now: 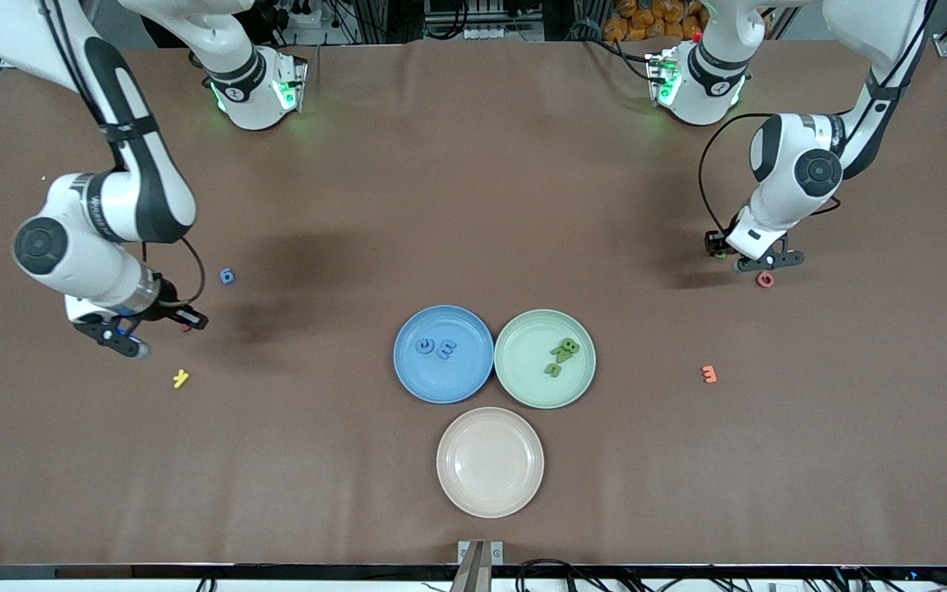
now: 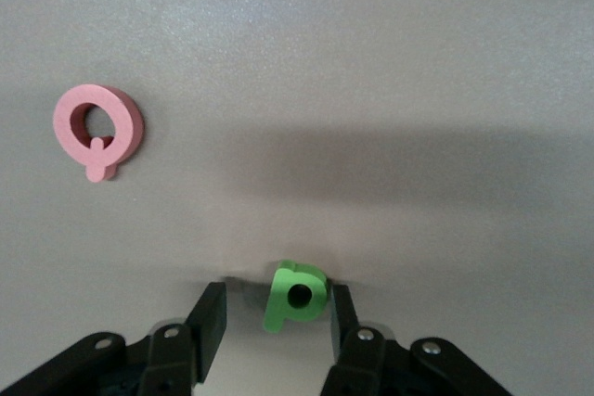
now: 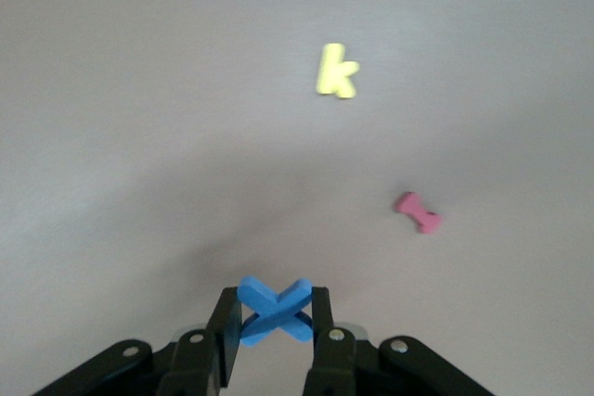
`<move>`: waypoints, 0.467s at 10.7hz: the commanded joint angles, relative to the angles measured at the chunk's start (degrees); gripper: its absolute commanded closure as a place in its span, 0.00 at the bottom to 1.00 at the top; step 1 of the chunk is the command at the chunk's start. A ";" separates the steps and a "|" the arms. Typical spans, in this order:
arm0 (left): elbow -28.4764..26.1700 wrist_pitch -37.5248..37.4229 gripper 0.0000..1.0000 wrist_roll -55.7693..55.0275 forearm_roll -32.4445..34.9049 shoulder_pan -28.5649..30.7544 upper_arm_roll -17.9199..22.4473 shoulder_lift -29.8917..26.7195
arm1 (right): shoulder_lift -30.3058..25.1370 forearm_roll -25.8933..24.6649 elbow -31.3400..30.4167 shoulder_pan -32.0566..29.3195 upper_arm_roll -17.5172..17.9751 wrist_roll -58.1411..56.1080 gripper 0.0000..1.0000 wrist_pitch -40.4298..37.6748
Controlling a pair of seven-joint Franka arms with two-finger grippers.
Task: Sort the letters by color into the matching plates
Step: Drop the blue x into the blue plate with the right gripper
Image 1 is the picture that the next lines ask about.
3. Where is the pile of orange bags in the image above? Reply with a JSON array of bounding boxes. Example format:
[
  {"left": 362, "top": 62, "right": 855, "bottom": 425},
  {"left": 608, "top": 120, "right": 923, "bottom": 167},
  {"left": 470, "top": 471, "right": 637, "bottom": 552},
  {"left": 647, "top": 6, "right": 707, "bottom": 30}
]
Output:
[{"left": 603, "top": 0, "right": 709, "bottom": 44}]

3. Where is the grey metal bracket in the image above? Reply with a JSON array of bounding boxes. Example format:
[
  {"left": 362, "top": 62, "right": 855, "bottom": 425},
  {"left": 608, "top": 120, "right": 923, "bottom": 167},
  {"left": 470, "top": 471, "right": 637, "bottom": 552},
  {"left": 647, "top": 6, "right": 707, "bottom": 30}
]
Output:
[{"left": 458, "top": 540, "right": 505, "bottom": 567}]

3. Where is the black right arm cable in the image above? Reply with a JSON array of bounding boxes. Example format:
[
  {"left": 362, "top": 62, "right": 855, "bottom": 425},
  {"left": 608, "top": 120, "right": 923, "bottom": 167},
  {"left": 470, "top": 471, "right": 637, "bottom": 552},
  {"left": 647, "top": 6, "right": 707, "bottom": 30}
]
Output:
[{"left": 142, "top": 238, "right": 205, "bottom": 303}]

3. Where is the black cable loop under table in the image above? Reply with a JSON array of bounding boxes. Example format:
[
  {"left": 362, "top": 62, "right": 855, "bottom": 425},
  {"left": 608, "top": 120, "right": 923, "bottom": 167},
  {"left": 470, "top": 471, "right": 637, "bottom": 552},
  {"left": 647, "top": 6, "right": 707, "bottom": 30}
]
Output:
[{"left": 515, "top": 559, "right": 606, "bottom": 592}]

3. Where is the brown table mat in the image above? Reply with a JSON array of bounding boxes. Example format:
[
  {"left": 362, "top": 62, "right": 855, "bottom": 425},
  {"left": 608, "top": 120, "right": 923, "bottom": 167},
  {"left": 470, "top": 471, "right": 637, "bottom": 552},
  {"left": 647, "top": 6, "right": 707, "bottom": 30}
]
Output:
[{"left": 0, "top": 37, "right": 947, "bottom": 568}]

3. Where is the blue round plate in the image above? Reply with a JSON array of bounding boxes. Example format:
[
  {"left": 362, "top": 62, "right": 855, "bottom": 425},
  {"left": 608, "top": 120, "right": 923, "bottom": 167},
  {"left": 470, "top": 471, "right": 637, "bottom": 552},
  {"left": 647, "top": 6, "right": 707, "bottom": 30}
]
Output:
[{"left": 393, "top": 305, "right": 496, "bottom": 405}]

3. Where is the light green round plate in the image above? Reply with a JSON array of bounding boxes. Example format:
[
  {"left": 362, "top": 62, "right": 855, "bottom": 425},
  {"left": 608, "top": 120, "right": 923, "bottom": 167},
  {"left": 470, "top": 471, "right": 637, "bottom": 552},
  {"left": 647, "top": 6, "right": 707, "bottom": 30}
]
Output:
[{"left": 493, "top": 308, "right": 598, "bottom": 410}]

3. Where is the long white power strip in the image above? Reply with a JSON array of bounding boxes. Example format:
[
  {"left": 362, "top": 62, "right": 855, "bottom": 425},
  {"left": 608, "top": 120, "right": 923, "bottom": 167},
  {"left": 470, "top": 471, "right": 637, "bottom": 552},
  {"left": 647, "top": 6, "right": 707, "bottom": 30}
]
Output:
[{"left": 461, "top": 23, "right": 546, "bottom": 41}]

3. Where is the angled aluminium beam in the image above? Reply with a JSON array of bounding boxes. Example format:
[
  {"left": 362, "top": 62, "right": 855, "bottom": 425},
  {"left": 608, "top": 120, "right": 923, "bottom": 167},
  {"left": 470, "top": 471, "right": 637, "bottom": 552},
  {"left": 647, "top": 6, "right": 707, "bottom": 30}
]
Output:
[{"left": 450, "top": 540, "right": 485, "bottom": 592}]

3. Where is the white power strip with plugs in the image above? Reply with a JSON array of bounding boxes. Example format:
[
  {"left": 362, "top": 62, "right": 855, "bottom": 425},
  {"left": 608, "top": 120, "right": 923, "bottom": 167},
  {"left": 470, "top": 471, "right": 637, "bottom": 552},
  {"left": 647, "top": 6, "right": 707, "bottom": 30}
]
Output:
[{"left": 276, "top": 0, "right": 335, "bottom": 42}]

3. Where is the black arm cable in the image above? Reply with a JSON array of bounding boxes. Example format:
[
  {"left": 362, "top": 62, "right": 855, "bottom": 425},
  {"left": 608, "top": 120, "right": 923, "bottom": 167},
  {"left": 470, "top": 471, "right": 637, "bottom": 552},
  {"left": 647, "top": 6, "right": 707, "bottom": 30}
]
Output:
[
  {"left": 142, "top": 238, "right": 205, "bottom": 303},
  {"left": 698, "top": 113, "right": 843, "bottom": 239}
]

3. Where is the beige round plate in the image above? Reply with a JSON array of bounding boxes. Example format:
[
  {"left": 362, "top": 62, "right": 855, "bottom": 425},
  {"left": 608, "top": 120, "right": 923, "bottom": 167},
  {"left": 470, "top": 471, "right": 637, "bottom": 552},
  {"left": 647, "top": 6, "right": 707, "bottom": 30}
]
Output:
[{"left": 436, "top": 406, "right": 546, "bottom": 519}]

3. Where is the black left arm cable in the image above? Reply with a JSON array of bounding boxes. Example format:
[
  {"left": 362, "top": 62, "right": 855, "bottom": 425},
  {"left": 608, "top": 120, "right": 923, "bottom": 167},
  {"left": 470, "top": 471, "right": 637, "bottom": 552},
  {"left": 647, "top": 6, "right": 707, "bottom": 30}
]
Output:
[{"left": 698, "top": 113, "right": 843, "bottom": 239}]

